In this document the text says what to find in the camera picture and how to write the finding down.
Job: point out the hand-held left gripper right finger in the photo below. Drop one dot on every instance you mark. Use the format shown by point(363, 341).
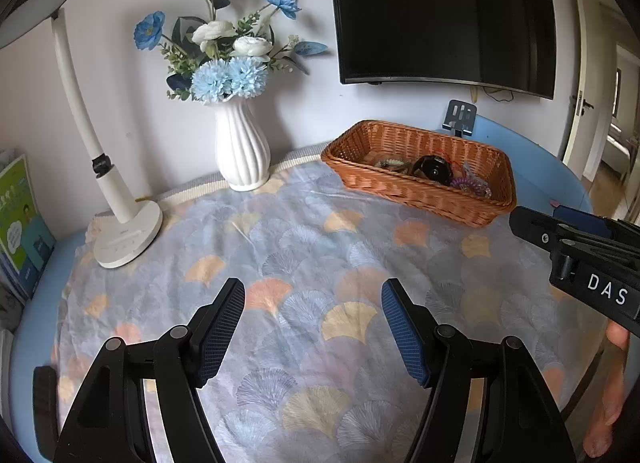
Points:
point(402, 333)

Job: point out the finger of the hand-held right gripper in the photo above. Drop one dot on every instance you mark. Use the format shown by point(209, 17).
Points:
point(582, 220)
point(530, 228)

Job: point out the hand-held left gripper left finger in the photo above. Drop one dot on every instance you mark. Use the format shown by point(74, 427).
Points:
point(222, 328)

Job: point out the brown wicker basket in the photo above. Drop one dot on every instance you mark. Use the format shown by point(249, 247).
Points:
point(380, 183)

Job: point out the person's right hand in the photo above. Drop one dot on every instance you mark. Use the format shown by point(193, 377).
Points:
point(612, 393)

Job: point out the white bed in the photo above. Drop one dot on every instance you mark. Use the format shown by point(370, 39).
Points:
point(622, 153)

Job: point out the fan-leaf printed cloth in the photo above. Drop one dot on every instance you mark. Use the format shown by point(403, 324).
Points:
point(310, 263)

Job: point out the black round case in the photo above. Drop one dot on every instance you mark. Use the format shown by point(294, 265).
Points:
point(432, 170)

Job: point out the grey metal phone stand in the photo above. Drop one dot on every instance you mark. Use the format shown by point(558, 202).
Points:
point(460, 115)

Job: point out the white desk lamp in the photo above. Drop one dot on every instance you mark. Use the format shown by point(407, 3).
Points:
point(125, 233)

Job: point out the white door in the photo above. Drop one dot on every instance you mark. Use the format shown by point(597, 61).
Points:
point(590, 53)

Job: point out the white ribbed vase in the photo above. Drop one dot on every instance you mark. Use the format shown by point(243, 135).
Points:
point(242, 148)

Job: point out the black chair armrest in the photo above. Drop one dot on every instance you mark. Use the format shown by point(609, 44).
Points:
point(46, 408)

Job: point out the green cover book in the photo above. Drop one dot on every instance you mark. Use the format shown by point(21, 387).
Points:
point(22, 223)

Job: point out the blue and white flower bouquet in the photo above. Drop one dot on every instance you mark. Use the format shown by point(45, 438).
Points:
point(225, 73)

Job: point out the black wall television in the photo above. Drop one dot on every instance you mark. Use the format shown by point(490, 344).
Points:
point(440, 13)

